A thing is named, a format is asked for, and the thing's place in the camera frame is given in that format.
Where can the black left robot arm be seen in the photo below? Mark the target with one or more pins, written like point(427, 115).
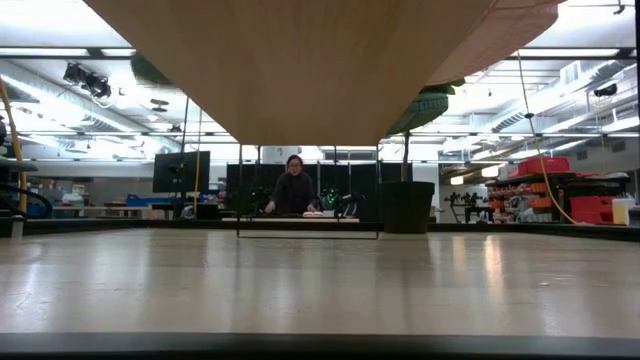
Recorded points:
point(15, 166)

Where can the black partition wall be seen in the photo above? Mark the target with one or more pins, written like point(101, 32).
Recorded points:
point(357, 185)

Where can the wooden shelf with black frame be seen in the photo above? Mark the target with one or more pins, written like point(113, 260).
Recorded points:
point(310, 70)

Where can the black ceiling-mounted device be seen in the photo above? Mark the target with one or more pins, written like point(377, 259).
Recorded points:
point(90, 82)

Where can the background robot station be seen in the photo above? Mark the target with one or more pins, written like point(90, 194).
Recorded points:
point(467, 205)

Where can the green plant in black pot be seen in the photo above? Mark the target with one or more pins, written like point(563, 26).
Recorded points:
point(406, 207)

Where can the black background monitor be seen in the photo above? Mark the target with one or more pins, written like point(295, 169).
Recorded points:
point(180, 172)

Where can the person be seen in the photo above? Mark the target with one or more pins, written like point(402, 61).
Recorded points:
point(294, 192)

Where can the pink rubber slide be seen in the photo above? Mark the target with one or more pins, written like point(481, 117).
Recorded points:
point(505, 45)

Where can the cream plastic bin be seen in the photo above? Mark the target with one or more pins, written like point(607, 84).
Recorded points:
point(620, 212)

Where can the black aluminium table frame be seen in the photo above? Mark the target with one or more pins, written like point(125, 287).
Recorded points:
point(100, 227)

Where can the storage rack with red bins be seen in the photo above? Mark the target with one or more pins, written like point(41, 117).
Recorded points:
point(595, 207)

